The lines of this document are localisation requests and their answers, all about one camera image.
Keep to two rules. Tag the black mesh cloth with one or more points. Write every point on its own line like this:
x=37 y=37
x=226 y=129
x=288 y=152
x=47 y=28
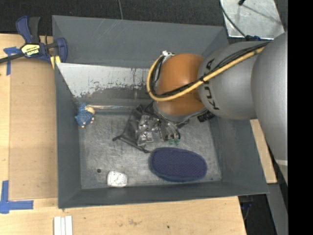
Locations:
x=129 y=131

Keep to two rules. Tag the dark blue oval pad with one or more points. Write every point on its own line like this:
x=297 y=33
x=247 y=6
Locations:
x=178 y=165

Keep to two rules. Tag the small white box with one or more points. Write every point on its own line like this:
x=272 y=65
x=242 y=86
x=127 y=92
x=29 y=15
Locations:
x=117 y=179

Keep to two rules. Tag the blue knitted toy figure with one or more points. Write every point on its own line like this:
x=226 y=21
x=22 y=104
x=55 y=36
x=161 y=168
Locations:
x=84 y=116

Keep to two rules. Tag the grey metal bin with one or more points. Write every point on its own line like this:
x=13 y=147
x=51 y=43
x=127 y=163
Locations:
x=117 y=40

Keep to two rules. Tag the black cylinder on white bracket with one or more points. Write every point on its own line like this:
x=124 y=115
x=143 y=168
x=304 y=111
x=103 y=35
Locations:
x=206 y=117

